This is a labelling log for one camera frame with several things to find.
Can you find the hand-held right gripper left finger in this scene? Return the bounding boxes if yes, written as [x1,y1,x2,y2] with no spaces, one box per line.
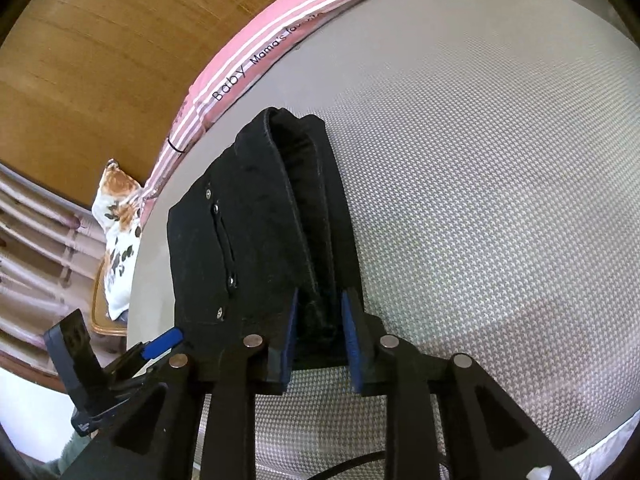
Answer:
[60,287,301,480]

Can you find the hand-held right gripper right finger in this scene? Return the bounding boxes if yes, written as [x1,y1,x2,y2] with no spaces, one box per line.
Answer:
[340,287,583,480]

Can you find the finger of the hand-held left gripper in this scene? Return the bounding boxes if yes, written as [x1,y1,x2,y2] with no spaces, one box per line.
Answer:
[107,329,183,381]

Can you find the black pants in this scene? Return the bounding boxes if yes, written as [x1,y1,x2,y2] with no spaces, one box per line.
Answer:
[167,106,368,371]

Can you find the person's green-sleeved left forearm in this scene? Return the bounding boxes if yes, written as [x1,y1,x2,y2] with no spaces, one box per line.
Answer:
[42,435,93,477]

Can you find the wicker chair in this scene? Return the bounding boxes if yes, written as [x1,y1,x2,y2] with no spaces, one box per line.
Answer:
[90,260,128,337]

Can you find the beige pleated curtain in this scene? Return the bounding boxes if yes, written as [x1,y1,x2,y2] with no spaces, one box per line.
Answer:
[0,160,108,371]

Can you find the floral pillow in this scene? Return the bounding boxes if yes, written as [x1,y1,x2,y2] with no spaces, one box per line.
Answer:
[91,159,146,321]

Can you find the grey woven bed mat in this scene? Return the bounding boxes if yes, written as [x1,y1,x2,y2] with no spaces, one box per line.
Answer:
[125,0,640,480]

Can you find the pink striped bed sheet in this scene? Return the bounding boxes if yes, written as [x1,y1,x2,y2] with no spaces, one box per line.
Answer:
[137,0,416,226]

